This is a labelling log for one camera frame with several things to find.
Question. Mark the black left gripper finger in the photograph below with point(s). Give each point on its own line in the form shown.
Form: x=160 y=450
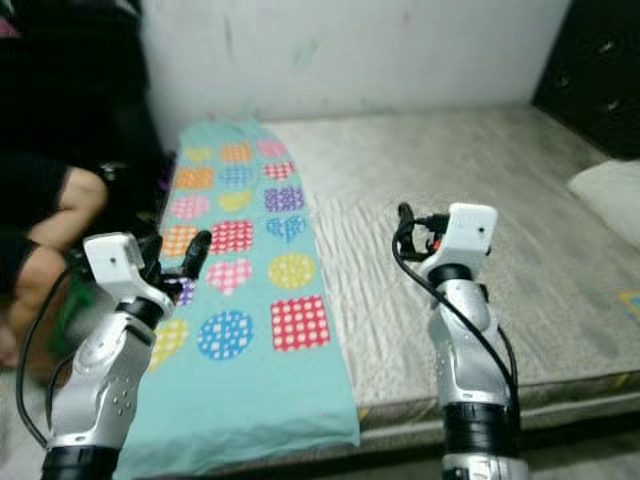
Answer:
x=150 y=253
x=196 y=255

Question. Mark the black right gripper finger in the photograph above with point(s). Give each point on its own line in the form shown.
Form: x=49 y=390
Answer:
x=405 y=220

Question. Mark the white pillow with print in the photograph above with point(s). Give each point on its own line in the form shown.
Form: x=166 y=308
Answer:
x=605 y=200

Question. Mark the yellow blue children's book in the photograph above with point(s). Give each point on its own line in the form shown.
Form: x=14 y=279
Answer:
x=631 y=305

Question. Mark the white quilted mattress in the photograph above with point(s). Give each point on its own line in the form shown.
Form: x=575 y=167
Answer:
x=360 y=180

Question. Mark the seated person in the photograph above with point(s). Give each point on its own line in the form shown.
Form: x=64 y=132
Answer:
x=60 y=200

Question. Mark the teal blanket with dotted hearts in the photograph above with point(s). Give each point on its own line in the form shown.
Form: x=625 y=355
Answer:
x=240 y=390

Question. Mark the black tufted headboard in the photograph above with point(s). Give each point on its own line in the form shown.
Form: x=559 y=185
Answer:
x=590 y=70

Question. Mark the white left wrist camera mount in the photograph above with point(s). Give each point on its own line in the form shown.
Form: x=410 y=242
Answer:
x=115 y=258

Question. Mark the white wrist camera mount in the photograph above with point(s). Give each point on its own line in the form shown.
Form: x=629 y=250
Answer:
x=115 y=258
x=465 y=232

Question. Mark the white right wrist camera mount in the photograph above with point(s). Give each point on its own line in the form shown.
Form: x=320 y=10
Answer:
x=465 y=232

